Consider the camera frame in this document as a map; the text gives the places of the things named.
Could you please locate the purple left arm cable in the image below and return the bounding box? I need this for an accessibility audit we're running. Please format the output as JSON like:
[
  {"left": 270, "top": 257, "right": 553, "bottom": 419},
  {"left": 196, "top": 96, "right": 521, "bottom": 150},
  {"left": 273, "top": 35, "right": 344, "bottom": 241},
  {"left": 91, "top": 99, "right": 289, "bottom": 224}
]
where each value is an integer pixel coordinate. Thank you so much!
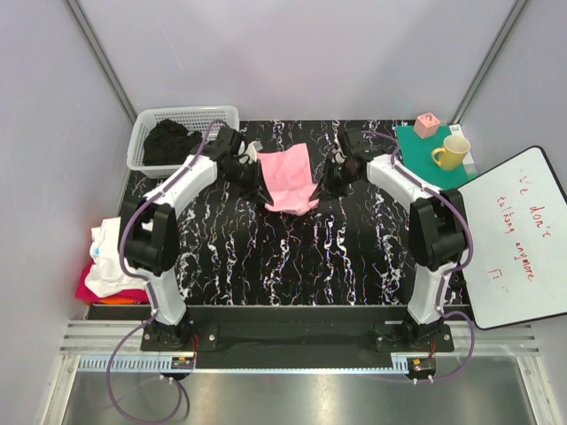
[{"left": 105, "top": 119, "right": 229, "bottom": 419}]

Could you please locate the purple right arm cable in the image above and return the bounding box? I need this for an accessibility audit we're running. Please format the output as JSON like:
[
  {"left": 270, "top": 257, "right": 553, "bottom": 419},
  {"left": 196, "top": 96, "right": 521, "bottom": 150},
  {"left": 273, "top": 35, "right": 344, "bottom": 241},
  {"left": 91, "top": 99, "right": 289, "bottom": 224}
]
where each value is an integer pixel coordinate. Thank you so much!
[{"left": 362, "top": 130, "right": 478, "bottom": 383}]

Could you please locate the yellow mug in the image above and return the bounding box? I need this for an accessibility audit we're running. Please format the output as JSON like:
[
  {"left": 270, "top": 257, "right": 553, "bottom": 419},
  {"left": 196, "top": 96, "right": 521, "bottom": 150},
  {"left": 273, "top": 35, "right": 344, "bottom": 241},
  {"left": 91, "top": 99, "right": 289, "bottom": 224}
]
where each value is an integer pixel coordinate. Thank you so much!
[{"left": 431, "top": 135, "right": 470, "bottom": 171}]

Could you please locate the green cutting mat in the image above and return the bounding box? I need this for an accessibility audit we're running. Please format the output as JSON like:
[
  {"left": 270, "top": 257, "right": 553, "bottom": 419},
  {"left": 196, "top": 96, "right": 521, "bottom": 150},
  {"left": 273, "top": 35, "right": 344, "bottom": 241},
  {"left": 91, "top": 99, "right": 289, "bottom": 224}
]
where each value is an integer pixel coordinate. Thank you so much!
[{"left": 396, "top": 124, "right": 478, "bottom": 189}]

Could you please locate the white whiteboard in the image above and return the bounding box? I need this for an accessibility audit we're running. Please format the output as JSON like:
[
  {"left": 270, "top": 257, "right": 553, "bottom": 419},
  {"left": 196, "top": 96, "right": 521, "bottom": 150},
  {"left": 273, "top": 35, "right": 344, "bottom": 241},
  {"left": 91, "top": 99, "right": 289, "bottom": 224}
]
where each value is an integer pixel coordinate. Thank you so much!
[{"left": 459, "top": 146, "right": 566, "bottom": 329}]

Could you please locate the pink cube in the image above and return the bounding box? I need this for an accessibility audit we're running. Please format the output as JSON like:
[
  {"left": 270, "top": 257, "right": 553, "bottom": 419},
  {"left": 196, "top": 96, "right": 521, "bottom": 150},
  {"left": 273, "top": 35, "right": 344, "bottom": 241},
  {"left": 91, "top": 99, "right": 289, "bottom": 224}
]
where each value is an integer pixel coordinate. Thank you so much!
[{"left": 414, "top": 112, "right": 440, "bottom": 139}]

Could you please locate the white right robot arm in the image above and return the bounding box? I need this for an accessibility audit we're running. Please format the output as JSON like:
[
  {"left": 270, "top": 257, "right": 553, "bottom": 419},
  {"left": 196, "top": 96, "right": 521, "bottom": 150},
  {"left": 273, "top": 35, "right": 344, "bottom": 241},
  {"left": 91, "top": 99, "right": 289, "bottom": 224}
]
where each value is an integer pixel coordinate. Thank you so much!
[{"left": 311, "top": 129, "right": 474, "bottom": 352}]

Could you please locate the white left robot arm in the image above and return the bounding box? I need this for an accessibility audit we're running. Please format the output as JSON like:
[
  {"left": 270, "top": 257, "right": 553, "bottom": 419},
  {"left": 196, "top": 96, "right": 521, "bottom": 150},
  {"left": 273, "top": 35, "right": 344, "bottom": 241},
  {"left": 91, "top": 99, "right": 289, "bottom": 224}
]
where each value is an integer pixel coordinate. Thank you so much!
[{"left": 118, "top": 126, "right": 274, "bottom": 352}]

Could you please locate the black t shirt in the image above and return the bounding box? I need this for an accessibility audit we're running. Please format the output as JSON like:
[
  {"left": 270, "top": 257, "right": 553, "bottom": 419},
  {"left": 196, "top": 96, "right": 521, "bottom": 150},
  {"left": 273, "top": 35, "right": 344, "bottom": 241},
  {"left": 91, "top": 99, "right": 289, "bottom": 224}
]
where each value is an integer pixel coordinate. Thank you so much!
[{"left": 143, "top": 120, "right": 203, "bottom": 166}]

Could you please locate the orange folded t shirt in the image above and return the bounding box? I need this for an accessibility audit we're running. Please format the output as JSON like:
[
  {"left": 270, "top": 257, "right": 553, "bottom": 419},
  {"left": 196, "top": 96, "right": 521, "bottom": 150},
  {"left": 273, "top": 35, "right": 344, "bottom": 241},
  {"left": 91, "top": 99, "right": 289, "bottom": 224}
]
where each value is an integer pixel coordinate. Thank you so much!
[{"left": 92, "top": 297, "right": 136, "bottom": 305}]

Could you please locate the pink t shirt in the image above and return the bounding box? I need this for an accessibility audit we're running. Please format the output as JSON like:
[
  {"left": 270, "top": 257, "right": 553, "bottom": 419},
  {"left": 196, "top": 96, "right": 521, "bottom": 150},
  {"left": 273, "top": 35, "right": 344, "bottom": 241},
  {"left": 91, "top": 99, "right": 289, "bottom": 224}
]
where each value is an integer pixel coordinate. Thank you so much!
[{"left": 258, "top": 143, "right": 319, "bottom": 216}]

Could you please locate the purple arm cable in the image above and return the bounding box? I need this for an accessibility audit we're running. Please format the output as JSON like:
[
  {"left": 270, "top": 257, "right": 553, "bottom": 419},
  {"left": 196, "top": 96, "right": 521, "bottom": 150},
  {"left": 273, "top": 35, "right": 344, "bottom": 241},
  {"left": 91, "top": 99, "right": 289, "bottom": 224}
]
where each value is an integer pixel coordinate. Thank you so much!
[
  {"left": 105, "top": 119, "right": 229, "bottom": 419},
  {"left": 362, "top": 130, "right": 478, "bottom": 383}
]

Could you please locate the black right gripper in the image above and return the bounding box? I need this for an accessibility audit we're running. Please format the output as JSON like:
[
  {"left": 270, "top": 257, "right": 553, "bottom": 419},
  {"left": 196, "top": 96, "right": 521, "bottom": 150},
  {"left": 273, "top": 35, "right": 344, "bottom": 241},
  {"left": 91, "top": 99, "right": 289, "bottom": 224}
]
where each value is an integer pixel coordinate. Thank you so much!
[{"left": 310, "top": 158, "right": 360, "bottom": 205}]

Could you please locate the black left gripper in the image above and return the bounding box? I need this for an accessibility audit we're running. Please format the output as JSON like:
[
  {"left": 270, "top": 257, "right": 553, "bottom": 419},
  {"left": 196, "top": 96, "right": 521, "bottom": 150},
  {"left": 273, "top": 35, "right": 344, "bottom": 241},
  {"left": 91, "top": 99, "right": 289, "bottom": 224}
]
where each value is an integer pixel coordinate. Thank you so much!
[{"left": 221, "top": 158, "right": 273, "bottom": 205}]

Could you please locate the white plastic basket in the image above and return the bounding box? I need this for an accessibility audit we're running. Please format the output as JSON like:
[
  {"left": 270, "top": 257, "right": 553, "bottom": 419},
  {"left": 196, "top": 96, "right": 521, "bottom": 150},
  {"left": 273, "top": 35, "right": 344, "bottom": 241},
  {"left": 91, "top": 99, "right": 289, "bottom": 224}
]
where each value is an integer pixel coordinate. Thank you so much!
[{"left": 126, "top": 105, "right": 240, "bottom": 179}]

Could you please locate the magenta folded t shirt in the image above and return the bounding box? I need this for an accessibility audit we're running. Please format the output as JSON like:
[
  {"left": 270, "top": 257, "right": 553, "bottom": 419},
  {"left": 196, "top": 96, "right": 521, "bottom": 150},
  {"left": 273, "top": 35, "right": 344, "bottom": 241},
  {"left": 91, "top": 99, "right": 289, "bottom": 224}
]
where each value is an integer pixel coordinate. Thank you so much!
[{"left": 75, "top": 260, "right": 149, "bottom": 305}]

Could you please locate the white folded t shirt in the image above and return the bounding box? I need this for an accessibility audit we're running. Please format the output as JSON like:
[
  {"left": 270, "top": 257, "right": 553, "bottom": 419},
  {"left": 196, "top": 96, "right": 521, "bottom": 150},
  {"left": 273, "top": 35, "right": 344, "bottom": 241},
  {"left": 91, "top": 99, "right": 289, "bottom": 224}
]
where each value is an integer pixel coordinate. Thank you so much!
[{"left": 85, "top": 217, "right": 148, "bottom": 302}]

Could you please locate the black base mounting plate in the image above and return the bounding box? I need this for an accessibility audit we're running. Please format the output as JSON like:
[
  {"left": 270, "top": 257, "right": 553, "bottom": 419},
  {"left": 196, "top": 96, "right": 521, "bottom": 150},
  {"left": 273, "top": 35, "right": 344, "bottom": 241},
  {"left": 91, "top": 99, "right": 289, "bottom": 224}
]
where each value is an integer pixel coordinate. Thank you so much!
[{"left": 141, "top": 305, "right": 454, "bottom": 353}]

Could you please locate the white slotted cable duct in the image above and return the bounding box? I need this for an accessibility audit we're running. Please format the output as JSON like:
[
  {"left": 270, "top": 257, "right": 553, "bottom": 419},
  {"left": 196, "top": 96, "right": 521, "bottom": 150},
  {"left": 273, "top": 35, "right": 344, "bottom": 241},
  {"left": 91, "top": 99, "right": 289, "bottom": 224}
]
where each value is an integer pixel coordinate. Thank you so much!
[{"left": 78, "top": 354, "right": 408, "bottom": 375}]

